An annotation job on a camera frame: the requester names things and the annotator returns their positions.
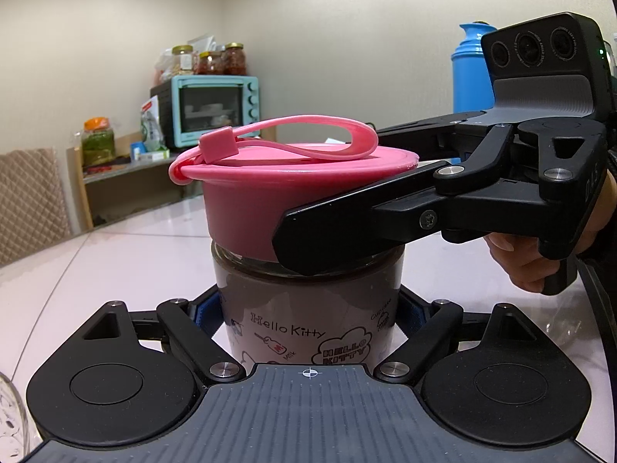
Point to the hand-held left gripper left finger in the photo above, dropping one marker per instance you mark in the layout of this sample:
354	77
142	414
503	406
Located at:
205	317

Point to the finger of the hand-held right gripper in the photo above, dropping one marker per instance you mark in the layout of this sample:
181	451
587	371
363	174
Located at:
434	136
337	231

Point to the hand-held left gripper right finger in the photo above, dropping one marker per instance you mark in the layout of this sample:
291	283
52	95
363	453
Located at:
408	317

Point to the pink printed steel bottle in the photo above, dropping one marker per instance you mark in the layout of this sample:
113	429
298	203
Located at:
308	308

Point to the person's right hand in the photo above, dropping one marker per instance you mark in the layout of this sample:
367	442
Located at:
518	260

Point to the blue thermos jug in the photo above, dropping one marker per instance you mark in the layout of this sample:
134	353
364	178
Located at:
470	72

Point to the wooden shelf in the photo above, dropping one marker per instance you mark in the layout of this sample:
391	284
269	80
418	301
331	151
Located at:
125	178

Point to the light blue toaster oven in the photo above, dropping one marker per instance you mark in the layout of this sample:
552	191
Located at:
212	106

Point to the small blue box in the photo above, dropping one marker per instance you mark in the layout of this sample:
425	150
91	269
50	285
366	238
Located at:
137	150

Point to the green snack bag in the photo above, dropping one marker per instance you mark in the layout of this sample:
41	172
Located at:
152	130

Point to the tall jar with red contents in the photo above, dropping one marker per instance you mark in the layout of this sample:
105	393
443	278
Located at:
235	60

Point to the large jar with orange lid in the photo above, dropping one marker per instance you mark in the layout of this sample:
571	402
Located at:
98	142

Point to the quilted chair back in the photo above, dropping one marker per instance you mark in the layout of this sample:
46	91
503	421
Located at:
31	202

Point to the small jar with red contents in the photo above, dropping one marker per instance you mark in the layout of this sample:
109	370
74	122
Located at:
211	63

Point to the clear drinking glass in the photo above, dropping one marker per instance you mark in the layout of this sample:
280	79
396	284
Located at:
10	419

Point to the glass jar with pale contents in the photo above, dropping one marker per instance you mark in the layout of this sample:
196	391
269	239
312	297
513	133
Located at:
183	60

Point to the glass jars on oven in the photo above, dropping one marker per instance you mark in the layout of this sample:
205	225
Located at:
164	65

